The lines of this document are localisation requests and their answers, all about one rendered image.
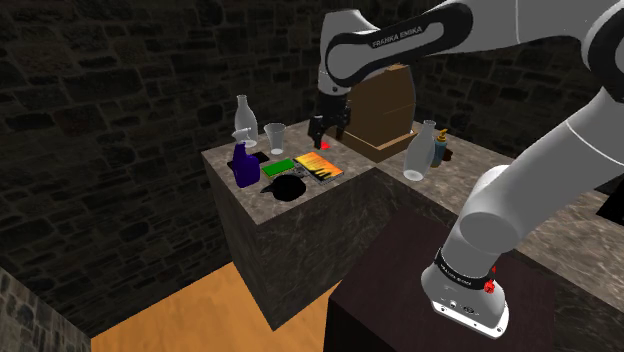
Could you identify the clear glass cup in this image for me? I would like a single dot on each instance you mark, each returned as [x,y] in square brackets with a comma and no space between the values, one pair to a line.
[275,139]

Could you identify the orange and black book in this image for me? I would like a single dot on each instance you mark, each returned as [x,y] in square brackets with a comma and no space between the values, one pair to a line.
[319,166]

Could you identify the tall clear glass bottle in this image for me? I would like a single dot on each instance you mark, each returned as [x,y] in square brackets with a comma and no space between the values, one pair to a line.
[245,119]

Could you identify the blue spray bottle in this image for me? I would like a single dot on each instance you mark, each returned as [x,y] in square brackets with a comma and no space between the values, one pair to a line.
[246,170]

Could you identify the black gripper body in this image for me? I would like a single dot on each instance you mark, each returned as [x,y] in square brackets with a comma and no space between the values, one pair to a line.
[333,109]

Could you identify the brown cardboard box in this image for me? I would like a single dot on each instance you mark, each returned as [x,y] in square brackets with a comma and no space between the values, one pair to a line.
[382,112]

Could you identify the green sponge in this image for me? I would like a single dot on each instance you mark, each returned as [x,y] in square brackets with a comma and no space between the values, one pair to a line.
[278,168]

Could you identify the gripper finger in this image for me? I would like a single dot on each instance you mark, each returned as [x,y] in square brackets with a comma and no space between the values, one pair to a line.
[316,131]
[342,130]

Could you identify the teal soap dispenser bottle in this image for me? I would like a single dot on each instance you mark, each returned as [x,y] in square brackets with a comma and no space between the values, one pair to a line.
[439,152]

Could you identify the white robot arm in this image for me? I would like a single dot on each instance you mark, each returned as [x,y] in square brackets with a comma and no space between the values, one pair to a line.
[536,161]

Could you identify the dark robot stand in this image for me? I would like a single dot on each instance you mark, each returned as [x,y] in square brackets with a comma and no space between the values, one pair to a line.
[390,292]

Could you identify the small dark brown object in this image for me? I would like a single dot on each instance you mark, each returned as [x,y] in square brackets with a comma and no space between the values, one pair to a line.
[448,155]

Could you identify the black phone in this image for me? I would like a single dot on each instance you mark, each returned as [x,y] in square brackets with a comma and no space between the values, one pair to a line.
[262,157]

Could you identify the black pan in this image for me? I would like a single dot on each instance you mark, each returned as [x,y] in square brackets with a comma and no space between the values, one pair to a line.
[288,188]

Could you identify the small red object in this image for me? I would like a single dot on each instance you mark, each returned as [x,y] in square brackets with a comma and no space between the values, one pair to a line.
[325,144]

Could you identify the clear glass vase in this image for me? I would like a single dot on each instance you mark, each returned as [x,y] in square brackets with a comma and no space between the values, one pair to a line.
[420,156]

